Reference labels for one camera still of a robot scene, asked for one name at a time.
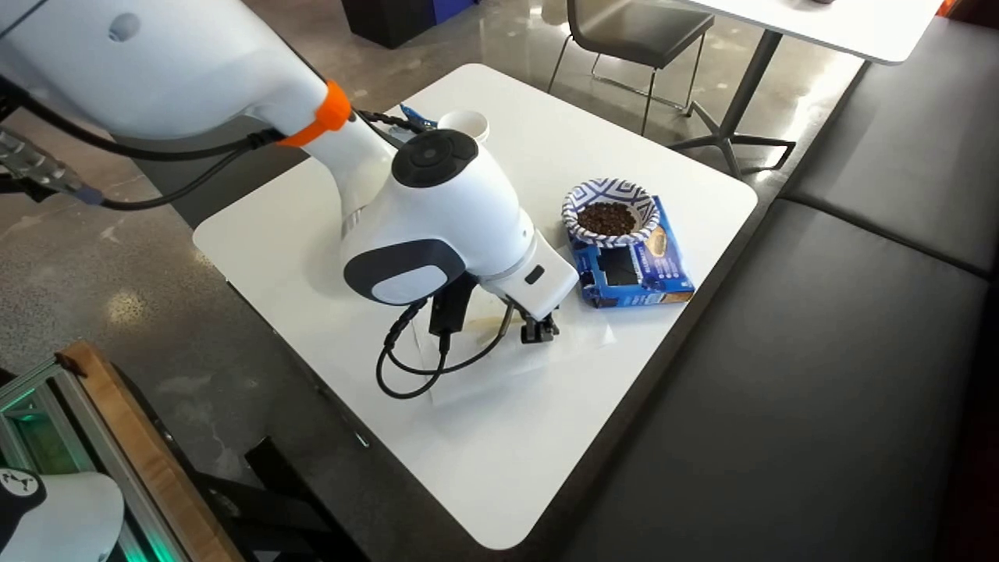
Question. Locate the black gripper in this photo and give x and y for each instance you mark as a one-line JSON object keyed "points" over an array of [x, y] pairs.
{"points": [[538, 334]]}

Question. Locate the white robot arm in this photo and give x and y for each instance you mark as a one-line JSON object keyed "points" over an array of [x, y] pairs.
{"points": [[424, 219]]}

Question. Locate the blue patterned paper bowl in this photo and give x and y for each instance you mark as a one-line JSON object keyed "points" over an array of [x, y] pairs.
{"points": [[610, 215]]}

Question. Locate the patterned paper coffee cup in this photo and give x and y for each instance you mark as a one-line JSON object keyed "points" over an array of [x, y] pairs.
{"points": [[467, 119]]}

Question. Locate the blue cookie package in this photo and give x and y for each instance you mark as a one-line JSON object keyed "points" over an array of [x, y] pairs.
{"points": [[646, 273]]}

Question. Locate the small blue wrapper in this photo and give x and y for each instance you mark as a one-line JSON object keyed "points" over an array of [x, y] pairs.
{"points": [[416, 117]]}

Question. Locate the black chair in background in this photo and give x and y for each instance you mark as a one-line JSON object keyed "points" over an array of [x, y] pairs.
{"points": [[646, 32]]}

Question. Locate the black bench seat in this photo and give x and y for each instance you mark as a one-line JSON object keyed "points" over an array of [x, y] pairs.
{"points": [[841, 394]]}

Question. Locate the dark chair near table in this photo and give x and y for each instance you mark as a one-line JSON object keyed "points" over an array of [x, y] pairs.
{"points": [[197, 182]]}

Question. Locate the wooden framed cart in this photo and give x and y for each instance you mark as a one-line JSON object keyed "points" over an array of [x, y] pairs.
{"points": [[76, 414]]}

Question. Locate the white background table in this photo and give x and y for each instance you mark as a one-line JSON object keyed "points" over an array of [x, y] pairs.
{"points": [[874, 31]]}

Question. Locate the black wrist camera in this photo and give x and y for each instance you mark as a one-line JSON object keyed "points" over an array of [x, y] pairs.
{"points": [[451, 304]]}

